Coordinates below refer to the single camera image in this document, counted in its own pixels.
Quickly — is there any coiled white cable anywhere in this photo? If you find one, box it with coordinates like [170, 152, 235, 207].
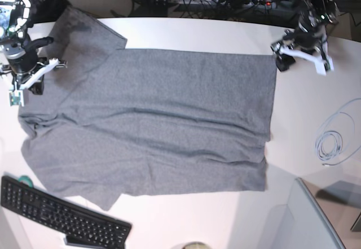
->
[314, 98, 361, 167]

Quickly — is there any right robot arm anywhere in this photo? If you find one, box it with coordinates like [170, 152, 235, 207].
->
[1, 0, 54, 95]

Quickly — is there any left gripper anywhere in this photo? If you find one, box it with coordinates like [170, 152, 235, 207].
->
[275, 25, 327, 72]

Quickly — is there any black computer keyboard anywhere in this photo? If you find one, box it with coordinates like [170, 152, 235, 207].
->
[1, 176, 132, 248]

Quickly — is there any grey t-shirt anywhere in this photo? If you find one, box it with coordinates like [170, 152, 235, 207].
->
[18, 7, 277, 210]

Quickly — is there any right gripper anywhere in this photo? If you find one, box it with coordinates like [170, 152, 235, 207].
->
[2, 36, 54, 95]

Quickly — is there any round tan object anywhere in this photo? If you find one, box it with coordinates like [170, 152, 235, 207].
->
[182, 241, 210, 249]

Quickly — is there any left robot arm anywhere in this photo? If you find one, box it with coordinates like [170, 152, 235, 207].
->
[271, 0, 338, 76]

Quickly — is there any green tape roll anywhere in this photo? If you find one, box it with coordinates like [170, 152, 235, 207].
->
[18, 176, 33, 187]

